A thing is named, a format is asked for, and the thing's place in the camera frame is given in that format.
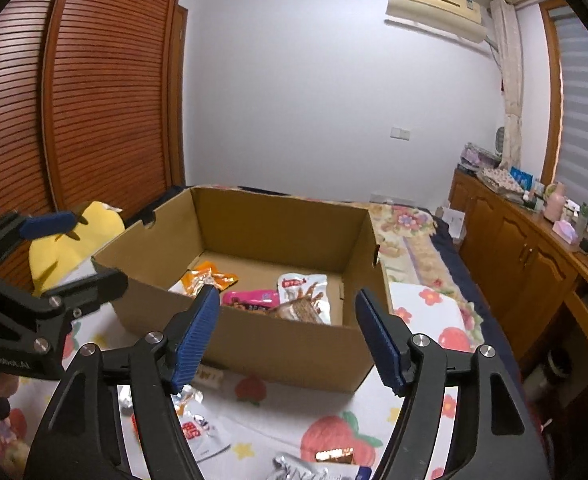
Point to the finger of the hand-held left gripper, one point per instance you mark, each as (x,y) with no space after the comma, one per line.
(88,287)
(48,225)

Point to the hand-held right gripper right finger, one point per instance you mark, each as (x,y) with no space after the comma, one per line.
(379,345)

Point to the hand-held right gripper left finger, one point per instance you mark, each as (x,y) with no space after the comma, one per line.
(198,340)

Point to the white bar snack packet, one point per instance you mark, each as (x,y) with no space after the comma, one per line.
(208,375)

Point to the orange snack packet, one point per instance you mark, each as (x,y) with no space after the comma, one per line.
(208,277)

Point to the pink drumstick snack packet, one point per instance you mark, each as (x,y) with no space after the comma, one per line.
(249,299)

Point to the brown cardboard box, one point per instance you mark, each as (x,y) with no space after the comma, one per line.
(284,355)

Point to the brown cake packet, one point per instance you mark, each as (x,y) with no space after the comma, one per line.
(299,310)

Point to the white cartoon snack packet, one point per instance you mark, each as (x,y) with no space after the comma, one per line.
(203,435)

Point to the large white red-label packet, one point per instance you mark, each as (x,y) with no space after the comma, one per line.
(304,282)

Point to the silver foil snack packet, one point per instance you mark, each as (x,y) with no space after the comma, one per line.
(299,467)

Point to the yellow plush toy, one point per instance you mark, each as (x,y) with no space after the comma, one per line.
(53,260)

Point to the clear snack packet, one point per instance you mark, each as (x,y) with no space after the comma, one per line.
(188,397)

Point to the floral bedsheet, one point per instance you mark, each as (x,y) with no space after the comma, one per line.
(409,240)

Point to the strawberry printed tablecloth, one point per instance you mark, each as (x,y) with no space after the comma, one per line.
(274,420)

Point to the navy blue blanket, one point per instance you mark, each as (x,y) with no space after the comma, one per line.
(454,260)

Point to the small white box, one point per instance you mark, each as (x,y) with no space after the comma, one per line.
(455,222)

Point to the wooden louvred wardrobe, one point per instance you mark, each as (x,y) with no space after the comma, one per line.
(98,85)

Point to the wooden cabinet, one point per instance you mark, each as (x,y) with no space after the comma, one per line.
(514,250)

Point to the folded patterned cloth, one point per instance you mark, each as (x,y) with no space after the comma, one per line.
(496,180)

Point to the purple storage box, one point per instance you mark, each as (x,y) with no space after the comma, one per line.
(476,157)

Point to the pink tissue box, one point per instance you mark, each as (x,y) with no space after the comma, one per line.
(566,231)

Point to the blue wipes pack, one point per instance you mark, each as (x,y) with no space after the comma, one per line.
(521,176)

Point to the pink thermos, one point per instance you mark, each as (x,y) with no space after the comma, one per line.
(555,205)

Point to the small white fan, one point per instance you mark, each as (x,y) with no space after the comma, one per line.
(500,142)

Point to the green-lid bottle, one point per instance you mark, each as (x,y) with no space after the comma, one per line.
(582,220)

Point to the pale patterned curtain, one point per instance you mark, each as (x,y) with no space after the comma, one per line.
(509,85)

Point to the white wall switch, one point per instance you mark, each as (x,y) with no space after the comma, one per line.
(401,134)

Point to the wooden window frame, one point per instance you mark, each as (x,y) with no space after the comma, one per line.
(554,110)

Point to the cream wall air conditioner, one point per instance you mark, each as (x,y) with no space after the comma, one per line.
(434,5)

